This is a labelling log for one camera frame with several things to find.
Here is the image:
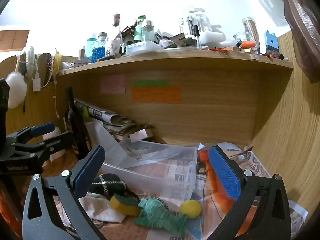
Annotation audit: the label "translucent plastic bag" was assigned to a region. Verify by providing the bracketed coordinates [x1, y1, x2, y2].
[86, 119, 125, 160]

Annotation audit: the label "small white box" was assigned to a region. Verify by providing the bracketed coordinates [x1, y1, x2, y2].
[132, 129, 153, 143]

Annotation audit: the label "clear jar with brown sticks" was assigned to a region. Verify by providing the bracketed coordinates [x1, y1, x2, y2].
[242, 17, 260, 48]

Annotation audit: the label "black pouch with chain band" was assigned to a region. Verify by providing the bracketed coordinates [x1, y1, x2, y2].
[87, 173, 138, 202]

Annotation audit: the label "white printed cup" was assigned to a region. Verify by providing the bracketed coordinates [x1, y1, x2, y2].
[107, 39, 122, 55]

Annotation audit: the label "orange sticky note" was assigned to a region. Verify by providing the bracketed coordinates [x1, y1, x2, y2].
[132, 86, 182, 103]

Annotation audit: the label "white fluffy earmuffs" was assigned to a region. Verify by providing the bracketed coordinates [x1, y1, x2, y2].
[5, 46, 35, 109]

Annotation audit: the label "stack of folded newspapers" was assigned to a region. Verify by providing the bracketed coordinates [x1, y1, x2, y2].
[74, 97, 137, 140]

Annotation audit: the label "brown curtain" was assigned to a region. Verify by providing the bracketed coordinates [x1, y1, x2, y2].
[242, 0, 320, 84]

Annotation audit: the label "translucent white lidded box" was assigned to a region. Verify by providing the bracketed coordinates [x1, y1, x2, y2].
[126, 41, 165, 56]

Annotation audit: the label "green sticky note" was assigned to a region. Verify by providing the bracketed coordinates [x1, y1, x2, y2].
[133, 79, 169, 87]

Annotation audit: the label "white foam block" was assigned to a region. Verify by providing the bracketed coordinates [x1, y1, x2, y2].
[200, 31, 228, 47]

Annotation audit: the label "pink sticky note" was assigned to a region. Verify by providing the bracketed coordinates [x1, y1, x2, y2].
[101, 75, 126, 94]

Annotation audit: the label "clear glass perfume bottle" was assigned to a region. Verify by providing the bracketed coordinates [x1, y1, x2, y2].
[141, 20, 154, 42]

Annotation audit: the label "newspaper sheet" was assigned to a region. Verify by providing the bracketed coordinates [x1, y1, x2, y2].
[145, 142, 309, 240]

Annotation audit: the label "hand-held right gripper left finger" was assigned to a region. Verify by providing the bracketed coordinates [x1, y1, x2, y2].
[22, 145, 105, 240]

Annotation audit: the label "yellow green sponge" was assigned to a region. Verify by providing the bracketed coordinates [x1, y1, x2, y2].
[109, 194, 142, 217]

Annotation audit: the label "wooden shelf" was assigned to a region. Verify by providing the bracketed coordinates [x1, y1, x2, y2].
[56, 50, 294, 145]

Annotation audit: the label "glass bottle with cork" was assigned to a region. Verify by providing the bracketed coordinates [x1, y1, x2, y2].
[111, 13, 124, 53]

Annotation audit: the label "clear plastic container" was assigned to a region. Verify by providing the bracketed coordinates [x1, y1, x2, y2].
[101, 137, 199, 202]

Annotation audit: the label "teal knit cloth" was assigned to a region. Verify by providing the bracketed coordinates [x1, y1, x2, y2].
[133, 196, 188, 238]

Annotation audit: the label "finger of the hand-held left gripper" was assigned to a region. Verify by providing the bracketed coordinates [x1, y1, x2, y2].
[6, 122, 56, 143]
[12, 132, 77, 162]

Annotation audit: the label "clear acrylic organizer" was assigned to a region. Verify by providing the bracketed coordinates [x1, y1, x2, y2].
[184, 7, 213, 49]

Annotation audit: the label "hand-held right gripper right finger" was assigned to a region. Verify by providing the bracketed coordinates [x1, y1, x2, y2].
[205, 145, 292, 240]

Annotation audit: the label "glass bowl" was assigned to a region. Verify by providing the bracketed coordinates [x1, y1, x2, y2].
[234, 31, 250, 47]

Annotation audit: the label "hanging twine string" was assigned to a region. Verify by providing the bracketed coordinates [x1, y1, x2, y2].
[53, 80, 60, 118]

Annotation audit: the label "black pen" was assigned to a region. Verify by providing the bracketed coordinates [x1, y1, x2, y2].
[97, 54, 120, 62]

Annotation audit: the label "dark glass bottle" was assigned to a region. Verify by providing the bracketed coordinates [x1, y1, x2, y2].
[64, 86, 92, 160]

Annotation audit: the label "yellow foam ball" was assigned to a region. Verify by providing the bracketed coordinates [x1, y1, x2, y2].
[179, 200, 202, 219]

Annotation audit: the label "white cloth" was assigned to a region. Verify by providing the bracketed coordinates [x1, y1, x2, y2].
[79, 192, 128, 223]

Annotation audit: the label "light blue clear bottle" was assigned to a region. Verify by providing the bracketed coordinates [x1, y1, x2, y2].
[86, 37, 97, 60]

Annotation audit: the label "blue bead bottle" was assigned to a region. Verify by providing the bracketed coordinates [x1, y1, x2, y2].
[91, 32, 108, 63]

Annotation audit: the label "green pump bottle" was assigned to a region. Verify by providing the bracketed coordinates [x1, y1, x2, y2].
[134, 15, 147, 44]

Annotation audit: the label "patterned headband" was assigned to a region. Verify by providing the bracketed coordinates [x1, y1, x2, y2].
[37, 52, 54, 88]

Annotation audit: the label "blue box device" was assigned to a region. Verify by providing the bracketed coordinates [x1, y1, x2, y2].
[264, 30, 278, 54]

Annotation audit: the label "brown vintage print paper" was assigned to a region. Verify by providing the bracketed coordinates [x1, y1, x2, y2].
[42, 155, 200, 240]

